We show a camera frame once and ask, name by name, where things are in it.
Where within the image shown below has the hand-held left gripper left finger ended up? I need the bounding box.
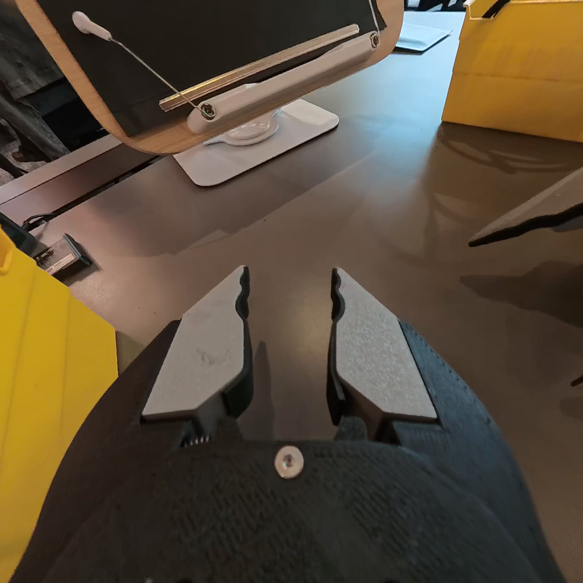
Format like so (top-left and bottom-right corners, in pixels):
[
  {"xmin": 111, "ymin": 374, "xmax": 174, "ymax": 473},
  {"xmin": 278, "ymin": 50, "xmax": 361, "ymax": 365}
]
[{"xmin": 141, "ymin": 265, "xmax": 254, "ymax": 422}]

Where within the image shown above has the small black labelled box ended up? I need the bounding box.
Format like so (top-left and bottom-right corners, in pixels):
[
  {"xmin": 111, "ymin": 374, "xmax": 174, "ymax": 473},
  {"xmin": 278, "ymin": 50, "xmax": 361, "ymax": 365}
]
[{"xmin": 34, "ymin": 234, "xmax": 93, "ymax": 277}]

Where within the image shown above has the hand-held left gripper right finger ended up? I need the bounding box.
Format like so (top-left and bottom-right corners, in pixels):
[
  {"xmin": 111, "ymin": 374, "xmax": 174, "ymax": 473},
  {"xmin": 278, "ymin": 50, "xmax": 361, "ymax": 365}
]
[{"xmin": 327, "ymin": 267, "xmax": 439, "ymax": 426}]

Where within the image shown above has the yellow storage bin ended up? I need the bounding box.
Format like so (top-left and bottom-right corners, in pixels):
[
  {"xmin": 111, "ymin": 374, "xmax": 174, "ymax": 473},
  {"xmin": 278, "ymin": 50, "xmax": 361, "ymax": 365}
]
[
  {"xmin": 441, "ymin": 0, "xmax": 583, "ymax": 144},
  {"xmin": 0, "ymin": 225, "xmax": 119, "ymax": 583}
]

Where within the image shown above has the dark device with screen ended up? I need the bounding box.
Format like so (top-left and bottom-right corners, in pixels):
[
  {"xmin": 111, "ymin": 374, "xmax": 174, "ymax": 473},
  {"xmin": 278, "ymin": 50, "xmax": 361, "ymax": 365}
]
[{"xmin": 0, "ymin": 212, "xmax": 37, "ymax": 258}]

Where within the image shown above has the wooden book stand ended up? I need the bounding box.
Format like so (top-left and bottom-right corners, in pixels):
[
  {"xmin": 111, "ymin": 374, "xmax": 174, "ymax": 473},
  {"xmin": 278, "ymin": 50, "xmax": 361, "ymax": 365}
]
[{"xmin": 16, "ymin": 0, "xmax": 404, "ymax": 187}]

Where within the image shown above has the black sheet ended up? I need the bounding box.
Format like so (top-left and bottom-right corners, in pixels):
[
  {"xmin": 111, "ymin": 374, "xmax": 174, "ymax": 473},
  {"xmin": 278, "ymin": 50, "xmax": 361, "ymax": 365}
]
[{"xmin": 36, "ymin": 0, "xmax": 388, "ymax": 137}]

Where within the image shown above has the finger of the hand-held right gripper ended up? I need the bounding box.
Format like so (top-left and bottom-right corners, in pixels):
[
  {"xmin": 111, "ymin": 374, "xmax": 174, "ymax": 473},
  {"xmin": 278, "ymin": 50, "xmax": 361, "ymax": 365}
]
[{"xmin": 469, "ymin": 168, "xmax": 583, "ymax": 247}]

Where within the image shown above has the white tray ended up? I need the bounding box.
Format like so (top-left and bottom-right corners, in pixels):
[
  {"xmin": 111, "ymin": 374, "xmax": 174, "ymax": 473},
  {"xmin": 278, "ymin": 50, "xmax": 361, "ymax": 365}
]
[{"xmin": 394, "ymin": 11, "xmax": 454, "ymax": 54}]

